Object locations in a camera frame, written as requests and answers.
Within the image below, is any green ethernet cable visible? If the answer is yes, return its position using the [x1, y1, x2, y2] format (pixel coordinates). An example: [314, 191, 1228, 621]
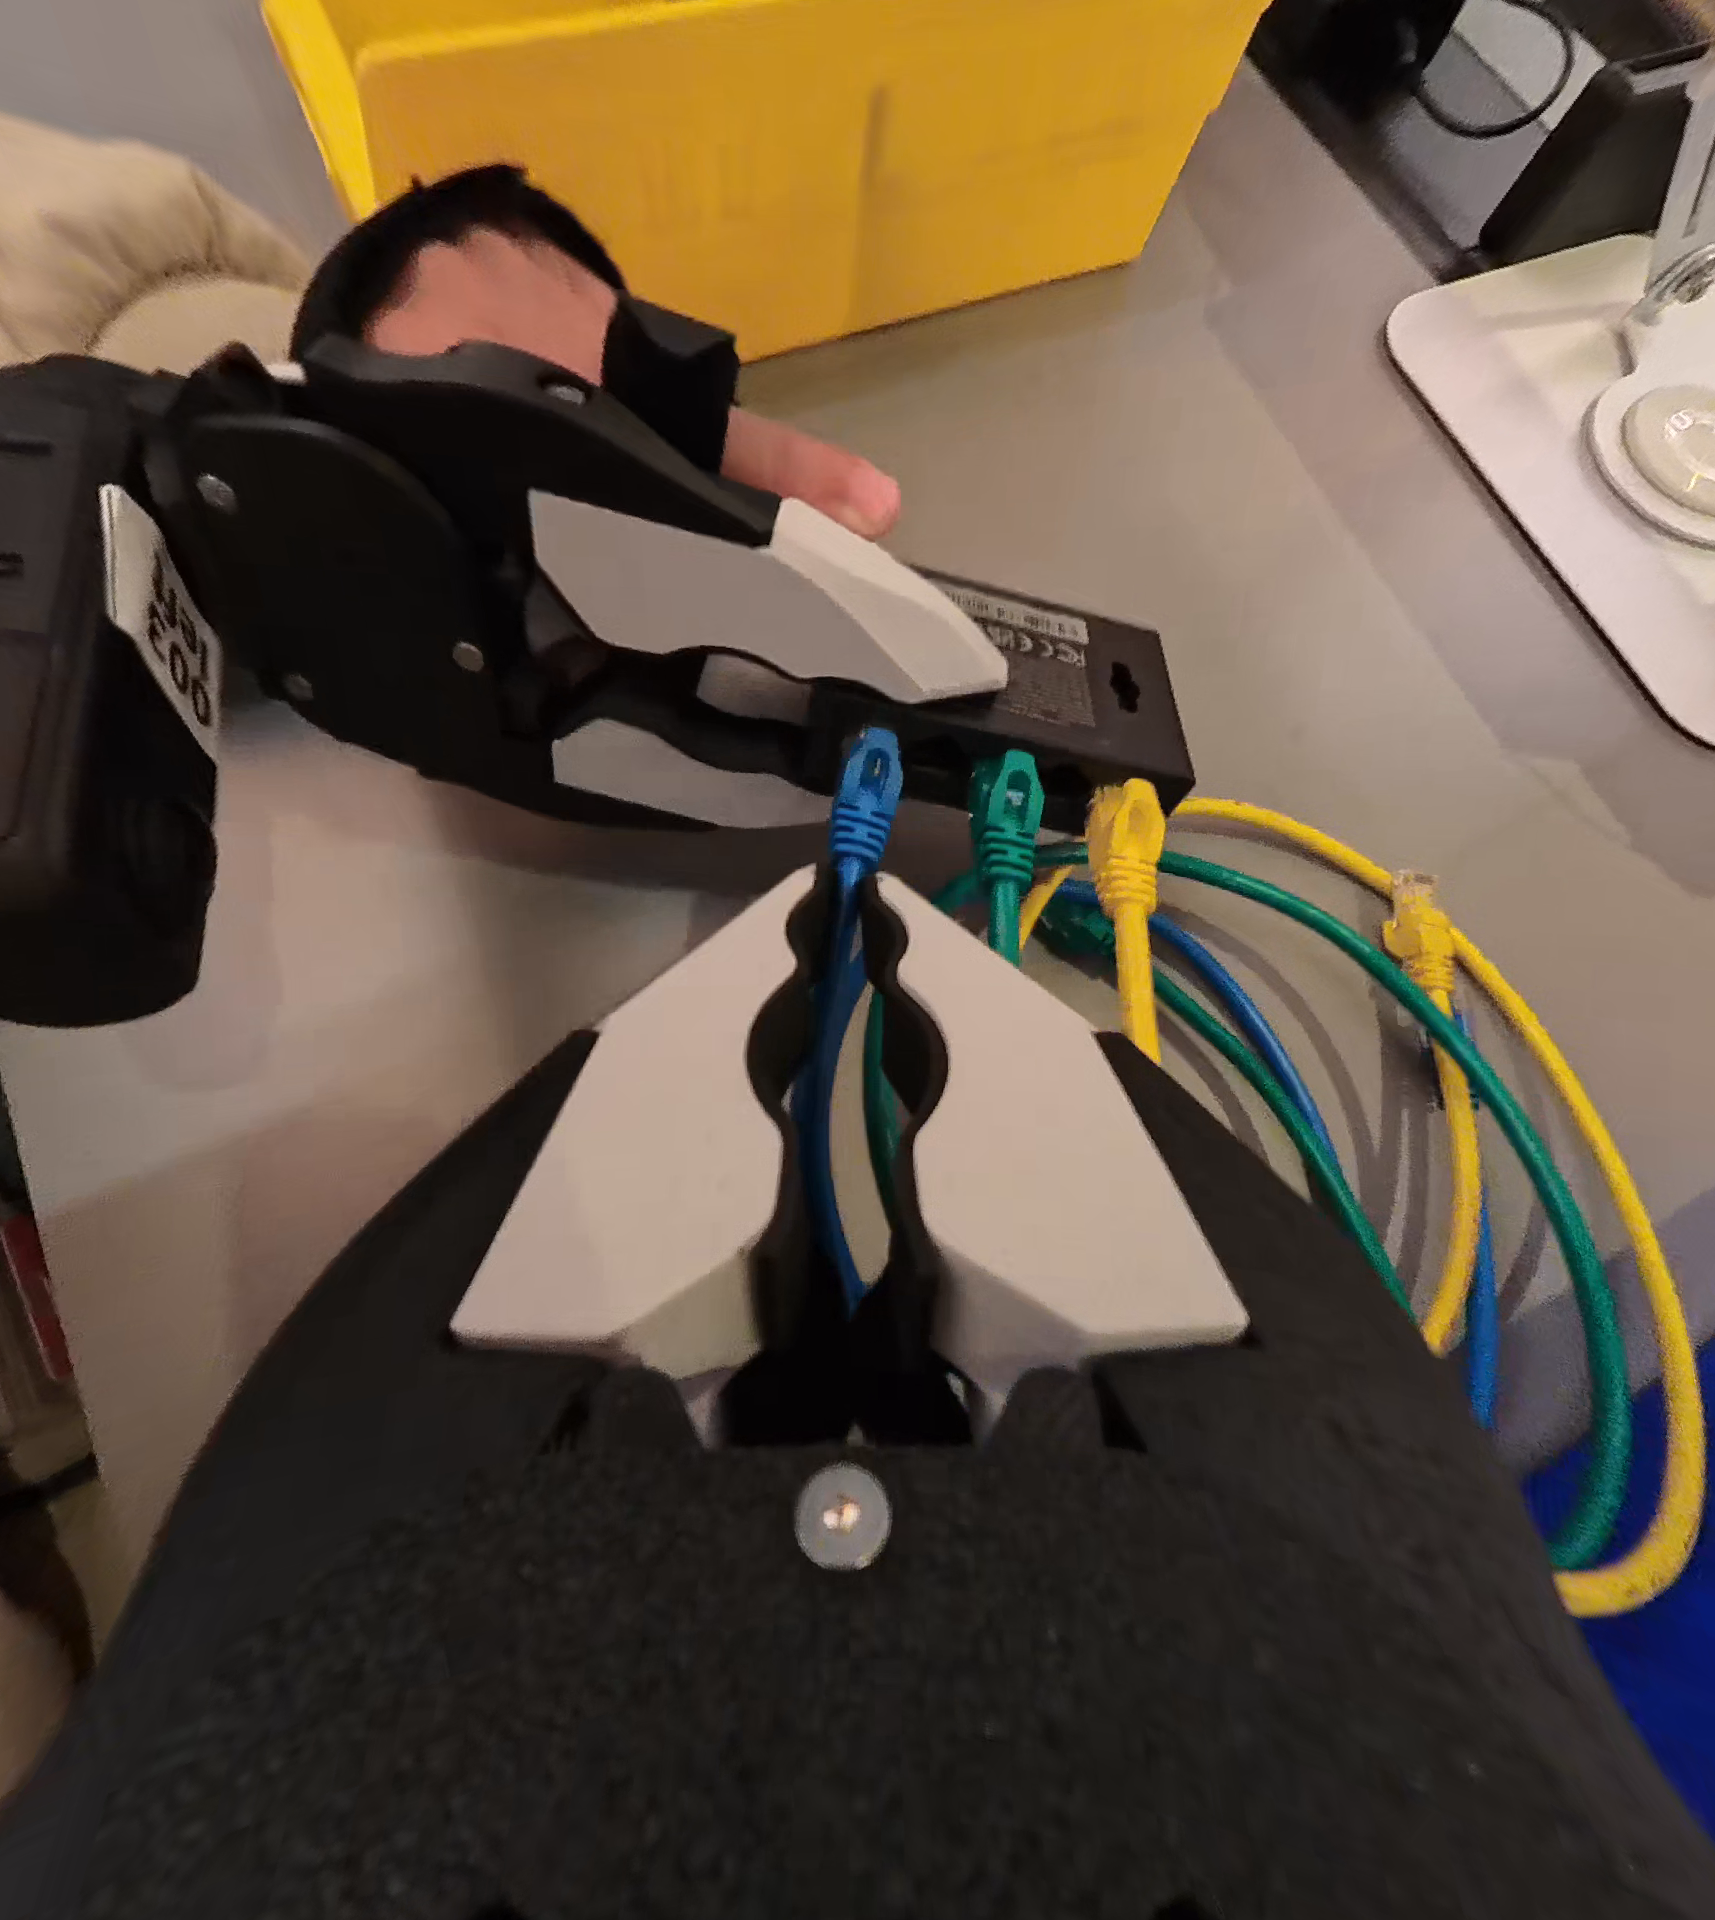
[864, 751, 1636, 1568]

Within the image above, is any yellow ethernet cable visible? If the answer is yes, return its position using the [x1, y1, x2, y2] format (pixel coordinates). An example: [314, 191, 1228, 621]
[1019, 781, 1709, 1618]

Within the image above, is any person's left forearm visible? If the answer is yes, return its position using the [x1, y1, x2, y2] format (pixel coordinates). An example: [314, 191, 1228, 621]
[0, 66, 328, 589]

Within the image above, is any blue ethernet cable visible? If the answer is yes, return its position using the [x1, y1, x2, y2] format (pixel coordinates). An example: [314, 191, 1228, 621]
[788, 729, 1504, 1428]

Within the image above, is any person's left hand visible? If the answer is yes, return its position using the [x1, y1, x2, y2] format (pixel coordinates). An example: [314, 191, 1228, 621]
[376, 249, 904, 541]

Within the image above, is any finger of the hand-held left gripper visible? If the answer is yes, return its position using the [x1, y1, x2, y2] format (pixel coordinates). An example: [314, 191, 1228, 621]
[529, 493, 1012, 707]
[551, 717, 838, 832]

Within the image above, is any white stand base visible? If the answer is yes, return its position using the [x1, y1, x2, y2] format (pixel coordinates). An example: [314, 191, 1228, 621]
[1385, 232, 1715, 755]

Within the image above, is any black network switch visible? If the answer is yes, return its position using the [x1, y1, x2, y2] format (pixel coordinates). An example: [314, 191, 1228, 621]
[798, 566, 1195, 820]

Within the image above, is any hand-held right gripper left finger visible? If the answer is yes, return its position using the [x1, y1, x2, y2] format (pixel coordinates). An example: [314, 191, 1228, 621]
[449, 865, 861, 1450]

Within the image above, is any yellow plastic bin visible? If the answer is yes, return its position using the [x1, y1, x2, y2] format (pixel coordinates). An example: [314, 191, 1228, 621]
[262, 0, 1272, 365]

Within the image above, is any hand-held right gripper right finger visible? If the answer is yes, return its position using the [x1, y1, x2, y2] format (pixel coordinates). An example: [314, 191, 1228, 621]
[856, 875, 1253, 1450]

